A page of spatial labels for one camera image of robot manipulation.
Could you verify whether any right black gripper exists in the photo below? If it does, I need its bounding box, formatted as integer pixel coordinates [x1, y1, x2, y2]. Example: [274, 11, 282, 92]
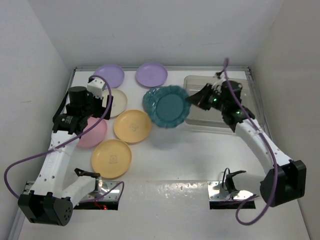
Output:
[186, 82, 228, 112]

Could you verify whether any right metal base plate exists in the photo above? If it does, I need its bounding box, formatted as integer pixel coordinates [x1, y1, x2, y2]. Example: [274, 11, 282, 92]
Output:
[207, 181, 254, 202]

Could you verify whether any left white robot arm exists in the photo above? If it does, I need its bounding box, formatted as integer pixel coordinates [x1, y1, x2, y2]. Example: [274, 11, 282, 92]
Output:
[18, 85, 111, 226]

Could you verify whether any teal scalloped plate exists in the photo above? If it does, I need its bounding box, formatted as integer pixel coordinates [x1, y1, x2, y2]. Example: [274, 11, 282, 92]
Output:
[148, 85, 191, 129]
[142, 87, 165, 115]

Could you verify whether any far yellow plate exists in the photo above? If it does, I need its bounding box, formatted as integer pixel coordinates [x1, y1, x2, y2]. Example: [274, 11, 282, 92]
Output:
[113, 109, 152, 144]

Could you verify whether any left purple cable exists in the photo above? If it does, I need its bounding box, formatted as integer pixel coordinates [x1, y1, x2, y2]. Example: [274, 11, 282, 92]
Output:
[3, 75, 125, 204]

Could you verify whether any left purple plate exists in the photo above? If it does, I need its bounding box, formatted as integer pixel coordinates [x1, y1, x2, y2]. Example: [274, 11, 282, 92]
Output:
[94, 64, 125, 88]

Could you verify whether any yellow plate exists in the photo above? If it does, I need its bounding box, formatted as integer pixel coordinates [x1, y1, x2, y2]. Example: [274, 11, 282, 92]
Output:
[113, 109, 152, 144]
[91, 139, 132, 179]

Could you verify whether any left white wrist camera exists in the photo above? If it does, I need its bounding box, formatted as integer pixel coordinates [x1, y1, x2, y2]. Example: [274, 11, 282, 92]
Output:
[86, 77, 106, 99]

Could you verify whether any clear plastic bin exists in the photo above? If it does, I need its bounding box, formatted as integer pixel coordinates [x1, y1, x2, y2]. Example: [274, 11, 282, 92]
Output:
[183, 75, 265, 128]

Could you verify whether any purple plate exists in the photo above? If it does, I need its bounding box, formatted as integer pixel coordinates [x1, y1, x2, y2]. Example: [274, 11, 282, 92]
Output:
[135, 62, 168, 88]
[94, 64, 125, 88]

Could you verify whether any near yellow plate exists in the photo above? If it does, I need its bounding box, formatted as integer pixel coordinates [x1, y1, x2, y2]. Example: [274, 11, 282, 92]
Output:
[91, 139, 132, 179]

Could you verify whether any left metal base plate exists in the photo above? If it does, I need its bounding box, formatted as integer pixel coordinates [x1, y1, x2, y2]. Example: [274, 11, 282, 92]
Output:
[79, 179, 125, 204]

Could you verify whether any cream plate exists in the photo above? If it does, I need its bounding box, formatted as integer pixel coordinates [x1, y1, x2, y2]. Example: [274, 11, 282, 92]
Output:
[110, 88, 128, 118]

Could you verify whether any metal base plate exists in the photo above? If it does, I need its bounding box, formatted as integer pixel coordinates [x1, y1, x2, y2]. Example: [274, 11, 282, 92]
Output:
[207, 181, 254, 202]
[79, 179, 125, 204]

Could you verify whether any right purple plate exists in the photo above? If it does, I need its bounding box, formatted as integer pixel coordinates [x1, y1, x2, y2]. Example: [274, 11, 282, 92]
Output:
[135, 62, 168, 88]

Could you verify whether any pink plate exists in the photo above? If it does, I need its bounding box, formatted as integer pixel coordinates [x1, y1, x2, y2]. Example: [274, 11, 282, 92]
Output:
[76, 119, 108, 149]

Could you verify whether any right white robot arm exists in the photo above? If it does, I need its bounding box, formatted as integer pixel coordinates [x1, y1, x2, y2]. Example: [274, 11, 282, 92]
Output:
[186, 80, 307, 207]

